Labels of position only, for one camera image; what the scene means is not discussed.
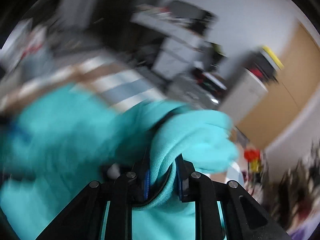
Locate white upright suitcase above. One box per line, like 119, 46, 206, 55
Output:
218, 69, 268, 126

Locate orange plastic bag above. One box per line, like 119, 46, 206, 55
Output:
244, 148, 261, 163

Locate white drawer desk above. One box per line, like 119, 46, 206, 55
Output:
131, 11, 205, 80

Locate wooden door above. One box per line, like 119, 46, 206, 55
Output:
237, 23, 319, 149

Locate stack of shoe boxes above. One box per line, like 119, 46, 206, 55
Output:
246, 46, 284, 83

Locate checkered bed blanket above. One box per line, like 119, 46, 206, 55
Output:
1, 56, 165, 113

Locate teal fleece jacket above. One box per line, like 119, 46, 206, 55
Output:
1, 85, 238, 239

